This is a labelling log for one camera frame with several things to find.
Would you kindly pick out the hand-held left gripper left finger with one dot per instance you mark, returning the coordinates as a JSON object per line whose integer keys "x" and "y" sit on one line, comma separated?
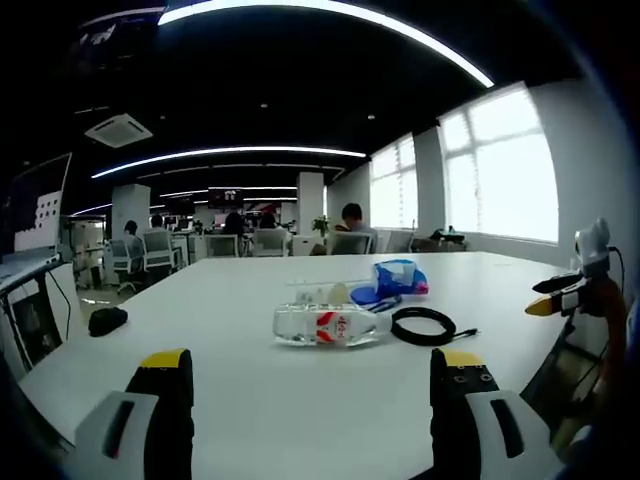
{"x": 165, "y": 425}

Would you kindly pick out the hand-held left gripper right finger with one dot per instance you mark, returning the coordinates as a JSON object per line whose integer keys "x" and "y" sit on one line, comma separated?
{"x": 455, "y": 425}

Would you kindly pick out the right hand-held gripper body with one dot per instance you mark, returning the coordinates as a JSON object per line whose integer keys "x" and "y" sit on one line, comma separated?
{"x": 594, "y": 247}

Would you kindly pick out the black pouch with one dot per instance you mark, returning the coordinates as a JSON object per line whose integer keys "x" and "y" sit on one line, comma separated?
{"x": 106, "y": 321}

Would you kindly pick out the blue tissue pack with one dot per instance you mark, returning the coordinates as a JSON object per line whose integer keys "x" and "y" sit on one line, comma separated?
{"x": 395, "y": 277}

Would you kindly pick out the clear red-label water bottle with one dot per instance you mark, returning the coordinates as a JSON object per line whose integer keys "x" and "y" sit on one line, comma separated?
{"x": 325, "y": 326}

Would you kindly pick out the clear plastic container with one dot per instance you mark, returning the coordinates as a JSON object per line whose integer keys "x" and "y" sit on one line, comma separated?
{"x": 312, "y": 292}

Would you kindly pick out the white table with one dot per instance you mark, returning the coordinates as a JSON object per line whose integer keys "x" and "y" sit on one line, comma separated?
{"x": 260, "y": 390}

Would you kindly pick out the large bright window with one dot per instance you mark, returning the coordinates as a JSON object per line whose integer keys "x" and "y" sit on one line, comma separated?
{"x": 505, "y": 170}

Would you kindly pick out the dark bag on sill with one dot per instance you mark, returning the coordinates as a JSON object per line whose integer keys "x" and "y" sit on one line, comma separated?
{"x": 445, "y": 239}

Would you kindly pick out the white mesh office chair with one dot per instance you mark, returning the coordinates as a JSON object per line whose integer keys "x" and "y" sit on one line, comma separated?
{"x": 159, "y": 250}
{"x": 272, "y": 243}
{"x": 121, "y": 257}
{"x": 221, "y": 246}
{"x": 350, "y": 244}

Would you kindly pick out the narrow bright window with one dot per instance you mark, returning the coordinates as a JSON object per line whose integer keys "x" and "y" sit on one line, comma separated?
{"x": 395, "y": 185}

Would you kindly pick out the green potted plant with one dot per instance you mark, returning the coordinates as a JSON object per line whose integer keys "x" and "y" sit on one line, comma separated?
{"x": 321, "y": 225}

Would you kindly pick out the dark computer monitor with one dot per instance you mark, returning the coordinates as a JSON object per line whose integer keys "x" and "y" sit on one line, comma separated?
{"x": 30, "y": 200}

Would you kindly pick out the ceiling air conditioner unit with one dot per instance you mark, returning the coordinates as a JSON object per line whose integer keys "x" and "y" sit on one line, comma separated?
{"x": 118, "y": 130}

